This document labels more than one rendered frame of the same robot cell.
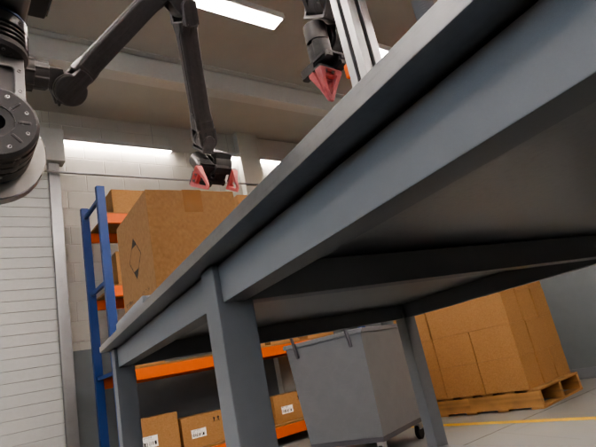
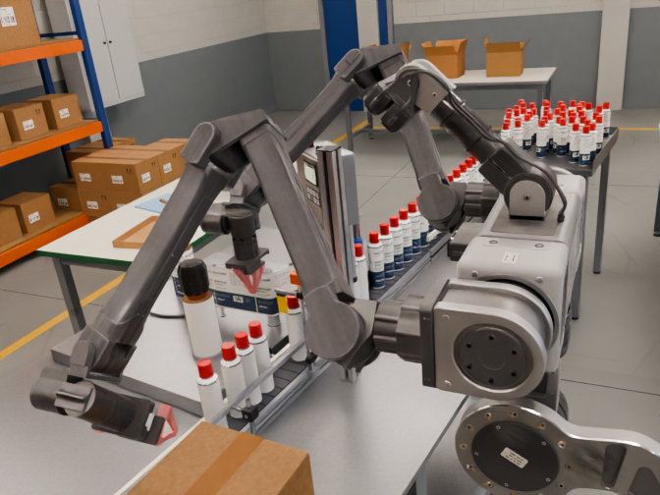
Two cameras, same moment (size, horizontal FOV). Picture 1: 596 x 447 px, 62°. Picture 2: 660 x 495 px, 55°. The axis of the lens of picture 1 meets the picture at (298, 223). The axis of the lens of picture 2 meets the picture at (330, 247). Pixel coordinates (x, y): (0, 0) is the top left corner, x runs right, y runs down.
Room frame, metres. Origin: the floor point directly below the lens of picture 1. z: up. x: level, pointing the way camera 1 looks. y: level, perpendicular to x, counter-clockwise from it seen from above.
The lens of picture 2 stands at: (1.43, 1.18, 1.88)
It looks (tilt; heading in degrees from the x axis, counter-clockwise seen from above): 23 degrees down; 245
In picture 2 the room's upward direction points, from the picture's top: 6 degrees counter-clockwise
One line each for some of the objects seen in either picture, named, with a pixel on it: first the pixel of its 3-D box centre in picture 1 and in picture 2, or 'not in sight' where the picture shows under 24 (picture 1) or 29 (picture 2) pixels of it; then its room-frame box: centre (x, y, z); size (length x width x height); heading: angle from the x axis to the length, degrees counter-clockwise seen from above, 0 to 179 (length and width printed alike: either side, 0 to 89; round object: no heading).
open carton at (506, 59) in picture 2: not in sight; (508, 55); (-3.19, -4.02, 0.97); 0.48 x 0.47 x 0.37; 41
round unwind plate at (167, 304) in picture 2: not in sight; (189, 295); (1.06, -0.88, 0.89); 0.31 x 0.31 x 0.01
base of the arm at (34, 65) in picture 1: (28, 73); (412, 328); (1.05, 0.57, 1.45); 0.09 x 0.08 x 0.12; 39
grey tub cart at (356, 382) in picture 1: (358, 380); not in sight; (3.69, -0.19, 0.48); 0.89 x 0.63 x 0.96; 148
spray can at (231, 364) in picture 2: not in sight; (234, 380); (1.13, -0.14, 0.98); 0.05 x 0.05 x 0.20
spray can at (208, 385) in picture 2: not in sight; (211, 398); (1.20, -0.10, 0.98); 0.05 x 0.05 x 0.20
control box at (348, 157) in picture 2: not in sight; (326, 185); (0.76, -0.26, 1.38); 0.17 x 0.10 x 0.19; 86
